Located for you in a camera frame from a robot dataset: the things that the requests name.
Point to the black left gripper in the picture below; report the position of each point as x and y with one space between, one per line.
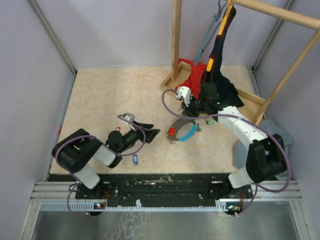
150 133

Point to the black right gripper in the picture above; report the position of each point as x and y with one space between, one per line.
187 111

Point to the large keyring with blue grip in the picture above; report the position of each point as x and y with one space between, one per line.
184 130

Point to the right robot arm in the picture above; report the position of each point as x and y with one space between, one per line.
242 128

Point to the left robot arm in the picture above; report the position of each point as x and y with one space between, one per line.
74 152

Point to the green tag key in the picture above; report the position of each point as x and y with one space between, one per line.
210 122

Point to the red t-shirt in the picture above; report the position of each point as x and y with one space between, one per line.
194 80

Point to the navy jersey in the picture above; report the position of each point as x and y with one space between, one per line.
222 75

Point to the blue tag key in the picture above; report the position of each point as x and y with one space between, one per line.
135 160

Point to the light blue t-shirt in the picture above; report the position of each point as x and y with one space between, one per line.
263 159

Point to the grey-blue hanger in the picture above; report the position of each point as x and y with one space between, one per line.
209 33

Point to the yellow hanger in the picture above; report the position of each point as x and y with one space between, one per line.
220 32

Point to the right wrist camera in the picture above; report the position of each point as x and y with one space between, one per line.
184 93

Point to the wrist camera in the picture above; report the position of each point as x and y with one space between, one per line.
184 93
128 118

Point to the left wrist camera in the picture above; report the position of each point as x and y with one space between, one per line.
128 118

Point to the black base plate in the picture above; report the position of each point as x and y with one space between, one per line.
157 190

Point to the white cable duct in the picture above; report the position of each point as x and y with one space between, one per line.
220 206

